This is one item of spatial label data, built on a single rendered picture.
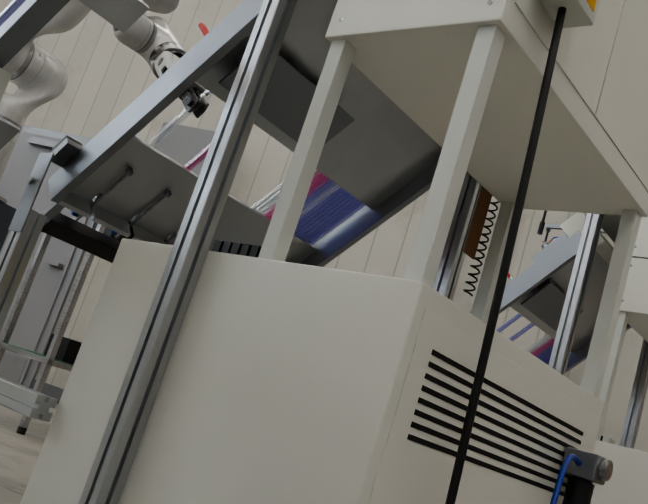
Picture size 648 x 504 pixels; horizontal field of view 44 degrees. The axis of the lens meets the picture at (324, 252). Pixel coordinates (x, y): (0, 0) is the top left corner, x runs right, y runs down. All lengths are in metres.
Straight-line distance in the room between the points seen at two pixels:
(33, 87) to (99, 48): 5.51
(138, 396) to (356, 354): 0.37
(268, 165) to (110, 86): 1.79
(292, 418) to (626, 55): 0.90
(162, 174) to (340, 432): 0.89
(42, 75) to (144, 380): 1.17
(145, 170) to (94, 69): 5.93
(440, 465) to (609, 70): 0.75
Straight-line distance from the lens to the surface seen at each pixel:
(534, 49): 1.25
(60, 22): 2.21
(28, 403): 1.48
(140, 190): 1.79
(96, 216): 1.78
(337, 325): 1.08
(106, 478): 1.26
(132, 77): 7.39
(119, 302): 1.42
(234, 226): 1.93
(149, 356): 1.25
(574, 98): 1.38
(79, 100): 7.58
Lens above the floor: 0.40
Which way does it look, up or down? 12 degrees up
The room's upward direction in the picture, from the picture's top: 18 degrees clockwise
